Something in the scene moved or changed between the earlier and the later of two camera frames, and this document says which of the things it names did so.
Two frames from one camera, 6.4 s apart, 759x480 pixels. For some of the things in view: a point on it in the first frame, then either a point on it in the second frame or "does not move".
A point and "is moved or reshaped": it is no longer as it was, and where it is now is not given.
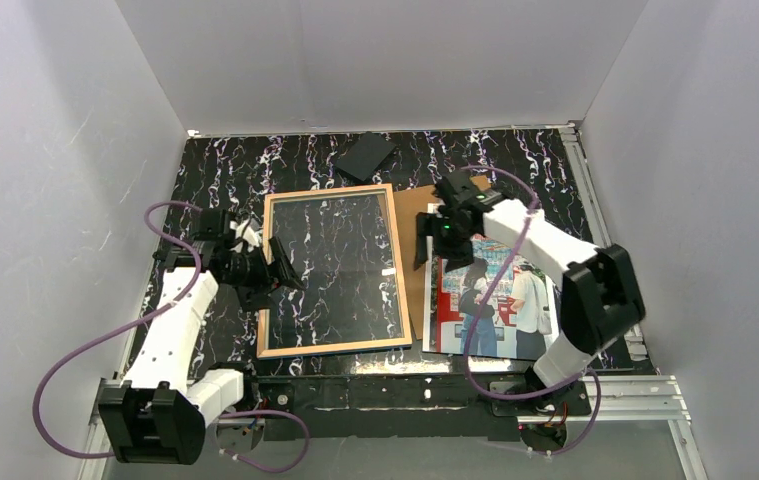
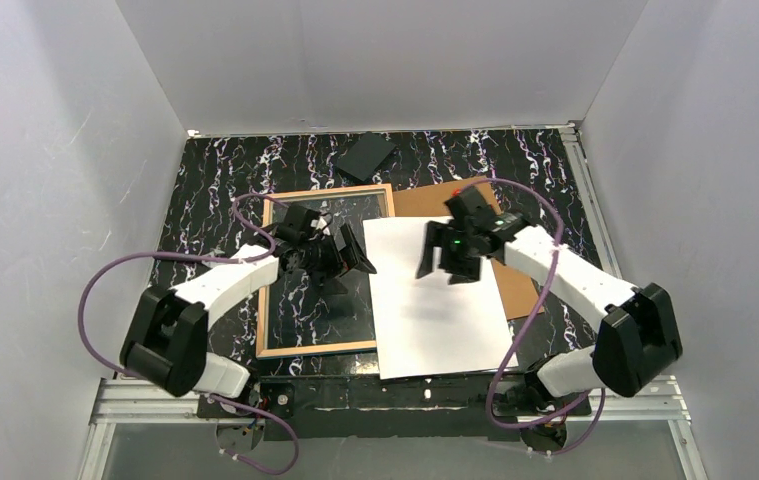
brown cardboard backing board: (408, 202) -> (517, 292)
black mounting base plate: (407, 408) does not move
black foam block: (365, 156) does not move
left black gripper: (267, 270) -> (342, 253)
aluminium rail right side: (636, 342) does not move
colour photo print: (521, 323) is moved or reshaped
